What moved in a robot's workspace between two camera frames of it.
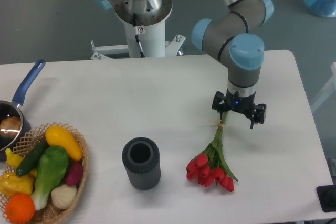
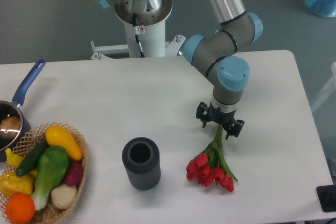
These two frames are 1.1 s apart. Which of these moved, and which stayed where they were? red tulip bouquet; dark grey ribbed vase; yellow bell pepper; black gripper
Moved: black gripper
Stayed: yellow bell pepper; red tulip bouquet; dark grey ribbed vase
